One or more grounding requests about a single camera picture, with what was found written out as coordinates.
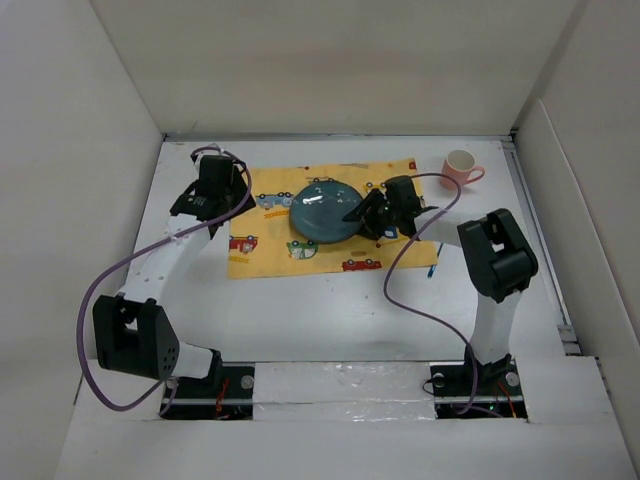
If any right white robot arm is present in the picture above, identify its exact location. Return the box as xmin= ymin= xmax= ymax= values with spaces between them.
xmin=343 ymin=175 xmax=539 ymax=394

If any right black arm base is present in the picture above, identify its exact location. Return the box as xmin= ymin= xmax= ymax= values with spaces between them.
xmin=422 ymin=354 xmax=528 ymax=420

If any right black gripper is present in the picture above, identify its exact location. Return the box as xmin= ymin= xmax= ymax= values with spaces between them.
xmin=342 ymin=187 xmax=401 ymax=240

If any blue metal spoon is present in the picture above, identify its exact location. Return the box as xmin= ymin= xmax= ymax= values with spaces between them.
xmin=426 ymin=243 xmax=444 ymax=279

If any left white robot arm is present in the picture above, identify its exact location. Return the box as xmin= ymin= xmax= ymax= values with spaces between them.
xmin=92 ymin=147 xmax=256 ymax=397

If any pink ceramic mug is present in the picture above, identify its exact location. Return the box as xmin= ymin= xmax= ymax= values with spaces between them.
xmin=440 ymin=150 xmax=486 ymax=190

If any teal ceramic plate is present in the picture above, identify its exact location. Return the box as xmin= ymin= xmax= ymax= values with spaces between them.
xmin=289 ymin=181 xmax=363 ymax=244

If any yellow car-print cloth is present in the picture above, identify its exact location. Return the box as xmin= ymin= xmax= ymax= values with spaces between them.
xmin=228 ymin=158 xmax=417 ymax=279

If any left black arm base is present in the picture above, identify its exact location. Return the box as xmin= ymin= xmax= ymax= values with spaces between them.
xmin=159 ymin=363 xmax=255 ymax=421

